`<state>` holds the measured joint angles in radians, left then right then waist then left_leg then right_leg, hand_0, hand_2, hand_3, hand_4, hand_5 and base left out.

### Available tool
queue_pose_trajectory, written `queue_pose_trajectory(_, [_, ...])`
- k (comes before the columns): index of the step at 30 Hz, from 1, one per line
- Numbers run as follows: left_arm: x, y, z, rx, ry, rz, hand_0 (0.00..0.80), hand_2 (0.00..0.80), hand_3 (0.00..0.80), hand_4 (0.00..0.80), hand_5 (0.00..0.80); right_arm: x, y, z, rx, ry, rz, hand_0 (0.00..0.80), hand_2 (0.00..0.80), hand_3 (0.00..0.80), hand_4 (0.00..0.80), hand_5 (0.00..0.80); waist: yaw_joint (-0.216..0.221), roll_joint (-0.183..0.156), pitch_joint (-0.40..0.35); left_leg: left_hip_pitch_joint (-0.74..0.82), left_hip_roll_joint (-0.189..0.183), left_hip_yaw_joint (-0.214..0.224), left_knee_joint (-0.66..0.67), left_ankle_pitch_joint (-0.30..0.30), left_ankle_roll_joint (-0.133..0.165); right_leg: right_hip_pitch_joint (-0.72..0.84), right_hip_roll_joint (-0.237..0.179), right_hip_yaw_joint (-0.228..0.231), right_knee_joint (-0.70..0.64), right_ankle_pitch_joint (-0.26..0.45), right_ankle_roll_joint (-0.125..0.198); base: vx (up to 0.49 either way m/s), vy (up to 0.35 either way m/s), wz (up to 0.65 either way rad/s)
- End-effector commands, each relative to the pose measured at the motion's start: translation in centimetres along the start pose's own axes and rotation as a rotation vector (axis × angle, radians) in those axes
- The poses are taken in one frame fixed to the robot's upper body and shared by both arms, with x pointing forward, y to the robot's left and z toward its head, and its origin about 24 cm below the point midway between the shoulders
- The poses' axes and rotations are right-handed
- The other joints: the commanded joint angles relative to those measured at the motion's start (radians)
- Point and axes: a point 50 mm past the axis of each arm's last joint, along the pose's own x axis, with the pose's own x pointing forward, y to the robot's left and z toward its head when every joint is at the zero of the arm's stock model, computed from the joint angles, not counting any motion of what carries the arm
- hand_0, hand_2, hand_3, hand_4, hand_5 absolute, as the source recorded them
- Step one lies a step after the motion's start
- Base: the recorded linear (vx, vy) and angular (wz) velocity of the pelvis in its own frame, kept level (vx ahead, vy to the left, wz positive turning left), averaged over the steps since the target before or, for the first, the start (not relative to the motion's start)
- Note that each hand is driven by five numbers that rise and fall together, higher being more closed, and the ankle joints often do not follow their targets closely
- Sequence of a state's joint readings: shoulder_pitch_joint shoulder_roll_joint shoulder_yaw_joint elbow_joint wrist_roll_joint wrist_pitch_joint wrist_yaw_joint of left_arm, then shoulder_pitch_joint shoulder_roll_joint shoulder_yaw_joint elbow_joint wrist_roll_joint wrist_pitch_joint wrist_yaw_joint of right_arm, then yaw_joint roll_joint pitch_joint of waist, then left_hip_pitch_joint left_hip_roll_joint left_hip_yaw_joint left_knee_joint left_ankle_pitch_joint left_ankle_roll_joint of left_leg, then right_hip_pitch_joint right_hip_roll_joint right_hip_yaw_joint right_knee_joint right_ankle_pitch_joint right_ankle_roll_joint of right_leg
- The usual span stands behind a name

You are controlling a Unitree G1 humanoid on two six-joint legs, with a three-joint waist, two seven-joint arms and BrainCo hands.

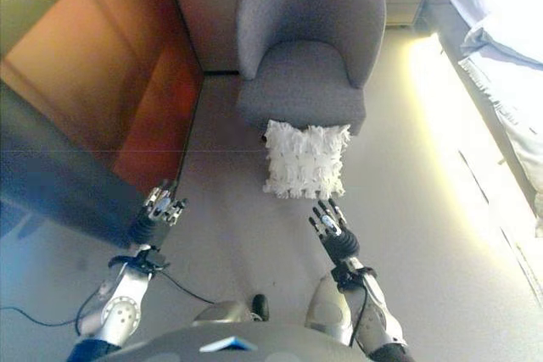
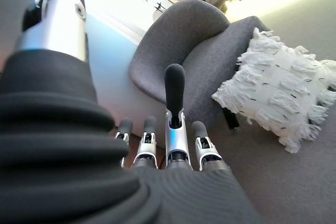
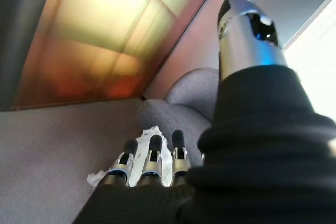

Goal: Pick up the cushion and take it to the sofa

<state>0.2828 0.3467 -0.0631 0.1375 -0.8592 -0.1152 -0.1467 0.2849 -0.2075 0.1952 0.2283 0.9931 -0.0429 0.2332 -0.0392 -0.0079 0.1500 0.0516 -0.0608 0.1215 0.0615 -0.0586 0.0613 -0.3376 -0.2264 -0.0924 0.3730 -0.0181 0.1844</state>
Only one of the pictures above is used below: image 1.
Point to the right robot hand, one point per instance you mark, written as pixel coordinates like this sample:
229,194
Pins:
328,220

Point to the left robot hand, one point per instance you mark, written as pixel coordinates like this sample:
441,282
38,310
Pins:
159,208

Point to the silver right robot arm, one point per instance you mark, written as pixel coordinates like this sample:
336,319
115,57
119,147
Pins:
365,294

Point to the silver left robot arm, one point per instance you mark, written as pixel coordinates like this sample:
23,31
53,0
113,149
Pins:
123,294

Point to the white ruffled cushion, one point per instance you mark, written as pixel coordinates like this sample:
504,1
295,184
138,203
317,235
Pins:
304,162

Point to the wooden wardrobe cabinet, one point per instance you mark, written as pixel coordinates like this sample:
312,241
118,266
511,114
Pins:
106,74

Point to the grey robot torso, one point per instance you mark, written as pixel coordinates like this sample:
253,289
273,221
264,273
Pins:
220,343

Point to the grey upholstered armchair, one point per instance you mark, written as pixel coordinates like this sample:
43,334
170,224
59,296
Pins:
307,44

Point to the bed with white bedding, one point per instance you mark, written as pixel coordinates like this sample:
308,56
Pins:
496,61

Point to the white fringed blanket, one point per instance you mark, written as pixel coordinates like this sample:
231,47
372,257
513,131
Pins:
505,35

